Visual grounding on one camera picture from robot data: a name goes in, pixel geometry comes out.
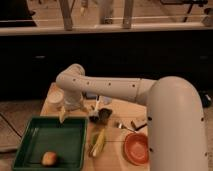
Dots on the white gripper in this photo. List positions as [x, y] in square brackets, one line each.
[73, 100]

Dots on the yellow-red apple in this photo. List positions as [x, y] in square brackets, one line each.
[49, 158]

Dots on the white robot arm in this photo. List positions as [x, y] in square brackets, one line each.
[175, 116]

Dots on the green plastic tray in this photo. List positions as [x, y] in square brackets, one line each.
[44, 134]

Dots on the white cup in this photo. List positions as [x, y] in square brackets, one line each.
[55, 99]

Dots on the dark blue sponge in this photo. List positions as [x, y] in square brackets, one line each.
[90, 96]

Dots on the dark cup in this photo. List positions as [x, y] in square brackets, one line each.
[104, 115]

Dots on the orange bowl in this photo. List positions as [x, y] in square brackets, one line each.
[135, 148]

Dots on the white handled brush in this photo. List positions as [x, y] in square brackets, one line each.
[94, 114]

